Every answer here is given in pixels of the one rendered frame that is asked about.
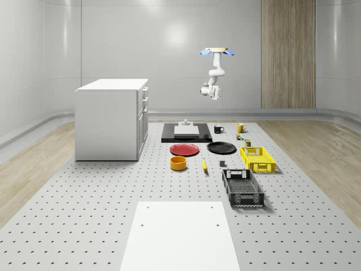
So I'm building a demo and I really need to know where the black stove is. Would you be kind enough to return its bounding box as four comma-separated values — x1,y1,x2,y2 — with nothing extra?
161,119,213,143

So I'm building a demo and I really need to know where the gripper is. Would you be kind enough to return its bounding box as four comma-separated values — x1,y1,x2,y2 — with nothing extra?
209,84,222,102

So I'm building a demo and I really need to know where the white board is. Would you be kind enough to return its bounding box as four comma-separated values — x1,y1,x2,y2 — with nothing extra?
119,200,241,271

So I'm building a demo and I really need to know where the yellow basket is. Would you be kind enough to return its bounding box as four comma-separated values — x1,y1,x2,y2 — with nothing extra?
240,146,277,173

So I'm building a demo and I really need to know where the yellow bowl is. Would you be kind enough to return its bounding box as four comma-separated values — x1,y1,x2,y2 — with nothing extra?
169,155,188,172

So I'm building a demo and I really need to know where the dark grey basket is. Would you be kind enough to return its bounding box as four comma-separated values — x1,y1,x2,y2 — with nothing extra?
221,168,266,209

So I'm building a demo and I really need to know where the red plate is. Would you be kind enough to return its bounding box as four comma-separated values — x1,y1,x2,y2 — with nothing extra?
169,143,200,157

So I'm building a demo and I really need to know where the white cabinet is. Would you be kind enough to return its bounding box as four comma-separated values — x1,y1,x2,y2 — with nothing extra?
74,78,149,162

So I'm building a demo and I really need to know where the black plate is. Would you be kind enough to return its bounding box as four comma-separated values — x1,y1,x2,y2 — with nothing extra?
206,141,237,155

